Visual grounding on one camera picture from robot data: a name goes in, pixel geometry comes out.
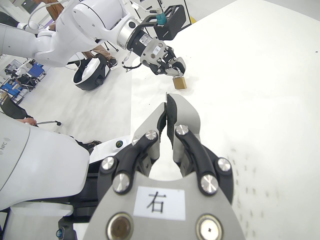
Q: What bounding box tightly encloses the office chair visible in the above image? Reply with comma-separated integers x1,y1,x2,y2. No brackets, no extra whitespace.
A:
36,119,62,126

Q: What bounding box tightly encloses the white black wheeled base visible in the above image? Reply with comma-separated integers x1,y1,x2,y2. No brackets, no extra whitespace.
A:
72,53,112,91

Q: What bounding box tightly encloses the person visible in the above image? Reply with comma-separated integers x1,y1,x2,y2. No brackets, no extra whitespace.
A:
24,0,118,68
0,95,102,155

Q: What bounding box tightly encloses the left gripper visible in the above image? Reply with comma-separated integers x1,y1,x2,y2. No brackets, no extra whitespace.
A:
116,18,187,78

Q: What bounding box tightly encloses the robot body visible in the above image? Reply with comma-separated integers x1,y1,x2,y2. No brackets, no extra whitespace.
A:
0,112,132,240

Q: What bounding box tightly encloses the black rack with blue bins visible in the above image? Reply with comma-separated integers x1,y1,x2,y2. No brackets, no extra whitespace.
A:
0,60,47,101

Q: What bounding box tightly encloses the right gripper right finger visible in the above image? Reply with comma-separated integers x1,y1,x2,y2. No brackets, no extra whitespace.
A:
166,93,233,197

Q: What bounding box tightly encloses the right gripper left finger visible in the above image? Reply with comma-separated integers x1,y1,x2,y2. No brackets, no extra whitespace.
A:
99,102,168,194

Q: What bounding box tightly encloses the thin grey cable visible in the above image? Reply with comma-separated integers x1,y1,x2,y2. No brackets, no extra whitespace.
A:
122,48,143,73

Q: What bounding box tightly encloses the brass padlock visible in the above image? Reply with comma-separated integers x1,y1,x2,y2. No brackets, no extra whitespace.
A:
172,68,188,90

